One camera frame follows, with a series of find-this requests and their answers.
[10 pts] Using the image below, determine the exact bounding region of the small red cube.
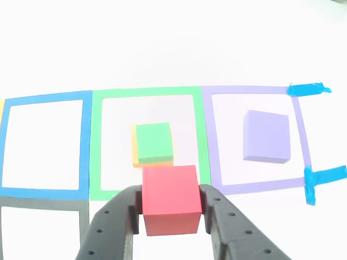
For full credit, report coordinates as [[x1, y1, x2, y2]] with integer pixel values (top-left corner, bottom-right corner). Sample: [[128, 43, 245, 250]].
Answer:
[[141, 164, 203, 237]]

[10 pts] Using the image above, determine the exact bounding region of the orange square block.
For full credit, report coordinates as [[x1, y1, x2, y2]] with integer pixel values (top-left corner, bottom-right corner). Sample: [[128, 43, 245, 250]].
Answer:
[[131, 123, 175, 168]]

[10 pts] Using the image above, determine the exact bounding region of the green square block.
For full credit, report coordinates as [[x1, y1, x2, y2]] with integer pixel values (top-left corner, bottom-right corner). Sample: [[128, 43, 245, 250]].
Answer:
[[134, 121, 174, 165]]

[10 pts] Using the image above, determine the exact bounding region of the large purple square block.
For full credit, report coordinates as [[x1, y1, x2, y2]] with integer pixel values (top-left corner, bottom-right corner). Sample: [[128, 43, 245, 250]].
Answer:
[[242, 109, 292, 164]]

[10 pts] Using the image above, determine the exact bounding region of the blue tape strip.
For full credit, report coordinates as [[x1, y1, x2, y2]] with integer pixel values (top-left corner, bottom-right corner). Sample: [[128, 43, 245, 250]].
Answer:
[[314, 165, 347, 186], [303, 165, 317, 206], [286, 81, 332, 98]]

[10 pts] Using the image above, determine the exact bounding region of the black square frame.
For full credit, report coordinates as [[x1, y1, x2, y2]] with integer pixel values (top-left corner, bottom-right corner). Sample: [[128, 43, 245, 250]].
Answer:
[[0, 196, 90, 260]]

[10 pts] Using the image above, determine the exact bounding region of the green square frame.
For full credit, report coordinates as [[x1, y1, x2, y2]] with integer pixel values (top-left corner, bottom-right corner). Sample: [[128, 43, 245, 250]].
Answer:
[[89, 86, 212, 202]]

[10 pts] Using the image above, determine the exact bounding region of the blue square frame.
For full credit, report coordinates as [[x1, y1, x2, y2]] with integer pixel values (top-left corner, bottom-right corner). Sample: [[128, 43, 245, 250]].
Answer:
[[0, 90, 94, 202]]

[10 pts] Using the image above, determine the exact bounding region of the purple square frame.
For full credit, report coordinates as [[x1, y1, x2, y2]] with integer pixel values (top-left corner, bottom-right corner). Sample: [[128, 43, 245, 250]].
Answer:
[[201, 85, 312, 196]]

